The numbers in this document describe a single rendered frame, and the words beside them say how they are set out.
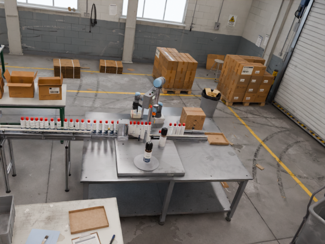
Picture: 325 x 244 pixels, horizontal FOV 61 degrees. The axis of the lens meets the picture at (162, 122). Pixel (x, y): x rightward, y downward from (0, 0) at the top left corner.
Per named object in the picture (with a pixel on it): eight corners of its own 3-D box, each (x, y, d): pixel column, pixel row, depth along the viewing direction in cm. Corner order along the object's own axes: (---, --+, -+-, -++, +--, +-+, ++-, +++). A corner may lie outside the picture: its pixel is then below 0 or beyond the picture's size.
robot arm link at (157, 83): (159, 112, 413) (165, 78, 388) (155, 115, 401) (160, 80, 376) (152, 109, 417) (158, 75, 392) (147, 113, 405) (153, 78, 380)
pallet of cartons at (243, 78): (227, 106, 718) (241, 65, 660) (213, 92, 785) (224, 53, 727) (264, 106, 759) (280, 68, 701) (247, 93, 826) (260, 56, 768)
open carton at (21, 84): (5, 101, 412) (1, 78, 393) (10, 86, 454) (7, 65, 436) (37, 101, 427) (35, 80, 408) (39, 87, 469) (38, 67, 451)
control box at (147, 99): (141, 107, 362) (143, 94, 352) (147, 102, 376) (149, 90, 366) (148, 109, 359) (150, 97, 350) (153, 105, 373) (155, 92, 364)
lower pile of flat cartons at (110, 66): (99, 72, 769) (99, 65, 758) (98, 65, 813) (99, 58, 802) (122, 74, 786) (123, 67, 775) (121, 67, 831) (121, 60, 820)
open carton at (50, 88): (37, 103, 423) (36, 81, 404) (37, 89, 462) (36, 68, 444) (64, 102, 438) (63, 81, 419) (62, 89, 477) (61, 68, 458)
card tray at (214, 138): (210, 144, 397) (210, 142, 395) (204, 134, 419) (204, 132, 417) (228, 144, 405) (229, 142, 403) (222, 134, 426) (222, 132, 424)
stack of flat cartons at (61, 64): (53, 78, 689) (53, 66, 673) (53, 69, 731) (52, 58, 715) (80, 78, 713) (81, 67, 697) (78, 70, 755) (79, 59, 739)
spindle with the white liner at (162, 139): (158, 148, 358) (162, 129, 343) (157, 144, 365) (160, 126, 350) (165, 149, 360) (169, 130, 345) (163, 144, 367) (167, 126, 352)
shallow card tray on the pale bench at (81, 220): (70, 234, 241) (70, 232, 239) (68, 213, 259) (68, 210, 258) (109, 227, 254) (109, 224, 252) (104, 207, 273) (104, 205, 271)
